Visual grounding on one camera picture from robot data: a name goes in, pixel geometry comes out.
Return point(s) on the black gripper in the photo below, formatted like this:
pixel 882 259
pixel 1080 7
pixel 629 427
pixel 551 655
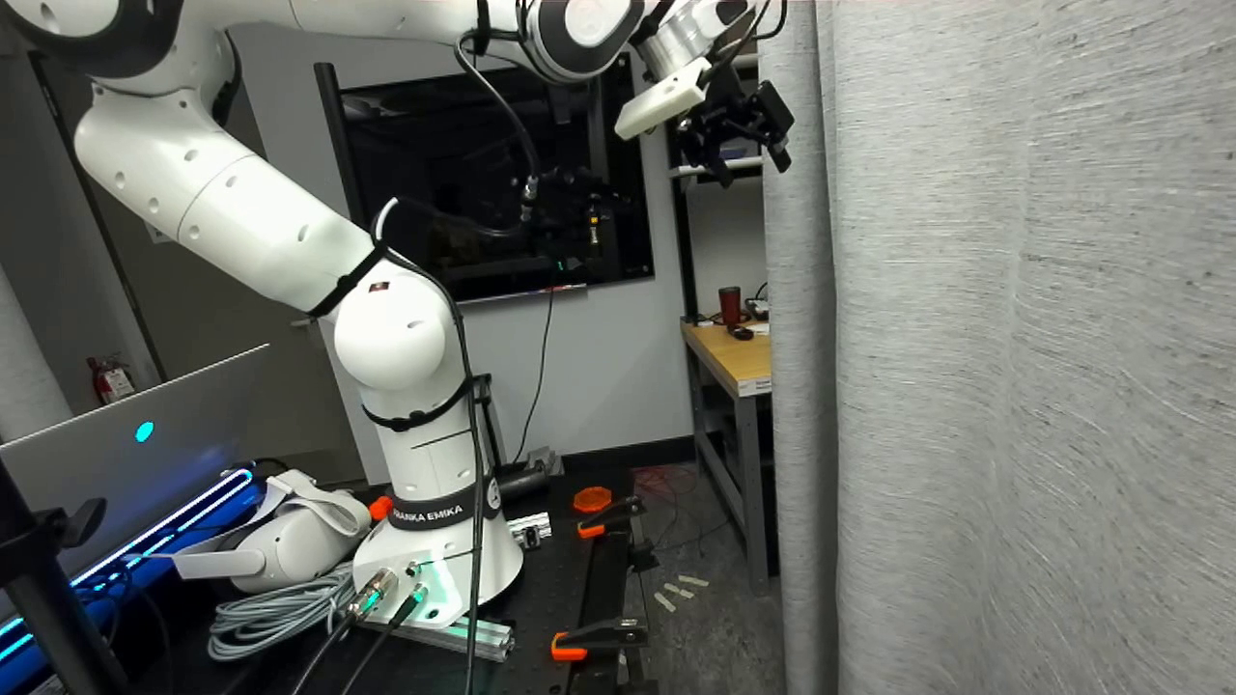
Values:
pixel 729 129

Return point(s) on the grey fabric curtain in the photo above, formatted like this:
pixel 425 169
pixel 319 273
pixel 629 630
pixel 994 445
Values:
pixel 1030 386

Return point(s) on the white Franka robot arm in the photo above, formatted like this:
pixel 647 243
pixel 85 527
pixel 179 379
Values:
pixel 232 205

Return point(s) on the small dark red container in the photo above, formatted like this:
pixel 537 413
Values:
pixel 731 309

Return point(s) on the wooden top workbench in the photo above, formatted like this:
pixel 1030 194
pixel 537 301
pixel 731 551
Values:
pixel 735 359

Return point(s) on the orange black bar clamp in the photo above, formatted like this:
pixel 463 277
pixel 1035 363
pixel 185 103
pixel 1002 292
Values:
pixel 593 502
pixel 573 644

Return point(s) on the grey door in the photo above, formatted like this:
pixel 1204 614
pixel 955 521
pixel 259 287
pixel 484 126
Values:
pixel 196 314

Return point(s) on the grey laptop with blue lights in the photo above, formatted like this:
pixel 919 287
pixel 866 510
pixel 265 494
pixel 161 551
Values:
pixel 118 449

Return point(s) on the black wall screen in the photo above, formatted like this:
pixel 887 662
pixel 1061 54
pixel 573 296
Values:
pixel 425 155

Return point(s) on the aluminium mounting rail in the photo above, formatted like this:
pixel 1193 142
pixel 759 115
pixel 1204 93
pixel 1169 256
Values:
pixel 448 633

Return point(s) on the black camera stand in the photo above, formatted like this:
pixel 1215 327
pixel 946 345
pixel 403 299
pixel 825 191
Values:
pixel 44 593

